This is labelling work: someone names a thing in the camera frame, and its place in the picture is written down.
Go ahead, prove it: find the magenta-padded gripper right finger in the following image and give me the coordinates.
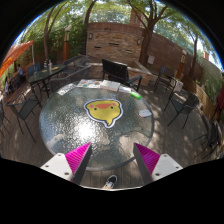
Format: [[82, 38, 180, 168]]
[[132, 142, 184, 186]]

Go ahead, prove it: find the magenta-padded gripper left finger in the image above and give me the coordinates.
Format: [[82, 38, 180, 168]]
[[39, 142, 93, 186]]

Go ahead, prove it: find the white computer mouse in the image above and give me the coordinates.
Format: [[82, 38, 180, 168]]
[[138, 109, 153, 118]]

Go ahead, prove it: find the yellow duck-shaped mouse pad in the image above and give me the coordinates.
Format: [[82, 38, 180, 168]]
[[83, 98, 124, 129]]

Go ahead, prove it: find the person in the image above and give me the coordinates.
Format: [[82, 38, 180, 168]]
[[101, 174, 119, 190], [17, 64, 25, 78], [3, 77, 12, 96]]

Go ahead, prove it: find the green packet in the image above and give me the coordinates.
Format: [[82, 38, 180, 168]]
[[129, 91, 143, 100]]

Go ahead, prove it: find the black metal mesh chair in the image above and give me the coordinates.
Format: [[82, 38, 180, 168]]
[[153, 65, 178, 93], [193, 119, 224, 160], [5, 95, 43, 142], [163, 92, 200, 130]]

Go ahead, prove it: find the small white blue box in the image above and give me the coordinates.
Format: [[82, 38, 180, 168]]
[[118, 85, 132, 94]]

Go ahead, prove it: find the colourful printed booklet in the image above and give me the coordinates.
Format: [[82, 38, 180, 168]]
[[76, 78, 103, 89]]

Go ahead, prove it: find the dark wicker chair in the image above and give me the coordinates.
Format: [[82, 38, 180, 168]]
[[49, 65, 92, 93], [62, 54, 90, 75]]

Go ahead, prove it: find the dark round patio table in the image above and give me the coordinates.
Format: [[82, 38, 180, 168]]
[[27, 63, 66, 98]]

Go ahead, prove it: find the red patio umbrella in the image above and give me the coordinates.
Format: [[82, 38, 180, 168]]
[[215, 78, 224, 122]]

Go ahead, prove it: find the black slatted chair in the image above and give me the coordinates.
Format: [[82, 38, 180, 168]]
[[101, 58, 144, 92]]

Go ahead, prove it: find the blue chair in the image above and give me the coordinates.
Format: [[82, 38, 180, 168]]
[[26, 62, 43, 78]]

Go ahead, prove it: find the orange patio umbrella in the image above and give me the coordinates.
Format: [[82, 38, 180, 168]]
[[0, 40, 35, 78]]

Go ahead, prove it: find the grey wall utility box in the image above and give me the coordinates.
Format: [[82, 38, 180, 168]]
[[147, 54, 156, 66]]

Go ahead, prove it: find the wooden lamp post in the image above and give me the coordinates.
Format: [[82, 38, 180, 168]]
[[179, 49, 188, 80], [63, 25, 72, 62]]

